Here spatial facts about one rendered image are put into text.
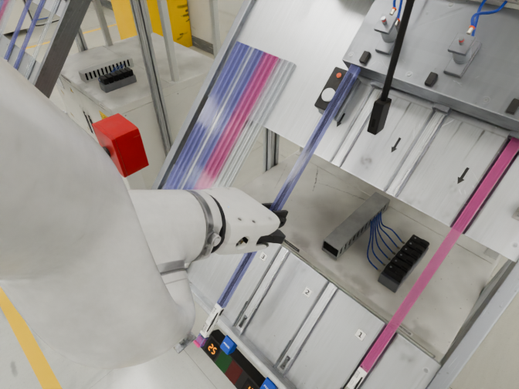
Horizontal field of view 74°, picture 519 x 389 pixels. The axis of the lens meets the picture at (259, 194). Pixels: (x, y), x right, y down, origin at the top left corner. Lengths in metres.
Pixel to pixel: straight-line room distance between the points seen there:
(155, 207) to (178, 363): 1.20
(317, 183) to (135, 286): 0.98
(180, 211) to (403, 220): 0.85
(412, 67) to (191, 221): 0.40
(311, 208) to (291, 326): 0.48
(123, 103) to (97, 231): 1.50
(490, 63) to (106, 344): 0.55
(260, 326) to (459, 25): 0.59
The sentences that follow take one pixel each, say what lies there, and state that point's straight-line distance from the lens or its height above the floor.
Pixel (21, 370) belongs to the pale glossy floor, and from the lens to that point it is 1.72.
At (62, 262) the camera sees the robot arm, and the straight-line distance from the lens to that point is 0.20.
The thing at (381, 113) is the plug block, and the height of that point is 1.16.
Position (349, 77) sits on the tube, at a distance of 0.55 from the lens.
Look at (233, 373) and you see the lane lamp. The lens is 0.77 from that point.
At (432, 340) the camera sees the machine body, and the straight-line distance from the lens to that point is 0.92.
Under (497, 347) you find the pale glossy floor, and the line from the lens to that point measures 1.77.
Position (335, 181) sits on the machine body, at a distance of 1.18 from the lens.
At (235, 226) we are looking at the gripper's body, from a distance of 0.40.
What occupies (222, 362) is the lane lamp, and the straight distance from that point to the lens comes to 0.78.
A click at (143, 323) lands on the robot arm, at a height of 1.17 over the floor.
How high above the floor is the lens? 1.39
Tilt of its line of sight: 44 degrees down
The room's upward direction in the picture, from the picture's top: straight up
